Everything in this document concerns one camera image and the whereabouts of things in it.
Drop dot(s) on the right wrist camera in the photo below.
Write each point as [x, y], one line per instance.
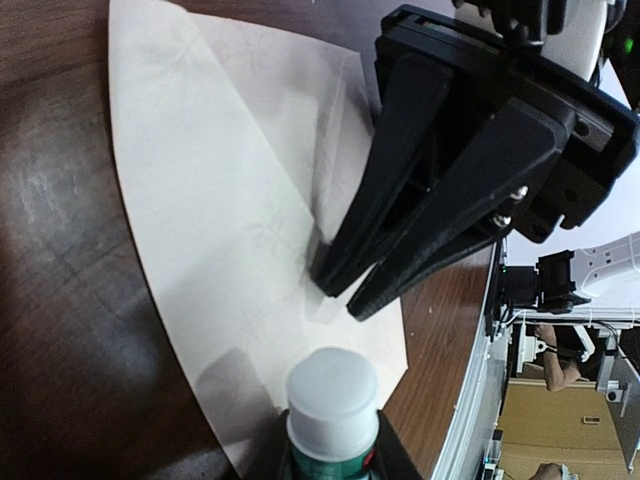
[568, 33]

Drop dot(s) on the cardboard box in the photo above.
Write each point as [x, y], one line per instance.
[571, 427]

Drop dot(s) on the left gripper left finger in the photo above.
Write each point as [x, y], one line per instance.
[283, 466]

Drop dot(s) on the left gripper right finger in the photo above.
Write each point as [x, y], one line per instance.
[391, 460]

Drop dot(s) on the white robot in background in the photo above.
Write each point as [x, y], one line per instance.
[540, 301]

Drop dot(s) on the green white glue stick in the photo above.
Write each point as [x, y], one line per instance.
[332, 421]

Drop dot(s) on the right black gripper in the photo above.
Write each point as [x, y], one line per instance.
[519, 144]

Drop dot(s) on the beige envelope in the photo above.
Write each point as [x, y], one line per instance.
[239, 148]

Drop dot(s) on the person in striped shirt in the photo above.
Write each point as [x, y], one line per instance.
[552, 471]

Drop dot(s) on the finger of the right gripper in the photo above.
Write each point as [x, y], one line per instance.
[416, 89]

